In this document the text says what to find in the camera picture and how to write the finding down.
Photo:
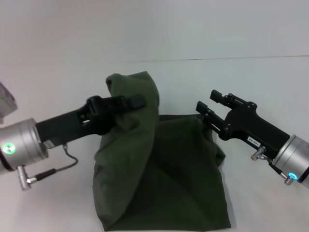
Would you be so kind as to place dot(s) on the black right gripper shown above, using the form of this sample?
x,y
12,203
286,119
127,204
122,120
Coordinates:
x,y
248,125

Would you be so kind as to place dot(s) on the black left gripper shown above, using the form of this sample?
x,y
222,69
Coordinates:
x,y
72,123

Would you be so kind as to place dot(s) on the dark green FREE shirt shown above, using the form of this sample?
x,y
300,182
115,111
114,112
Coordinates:
x,y
157,169

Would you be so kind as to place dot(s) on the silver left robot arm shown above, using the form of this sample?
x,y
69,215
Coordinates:
x,y
19,145

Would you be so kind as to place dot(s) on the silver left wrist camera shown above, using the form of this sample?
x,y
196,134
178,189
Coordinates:
x,y
7,104

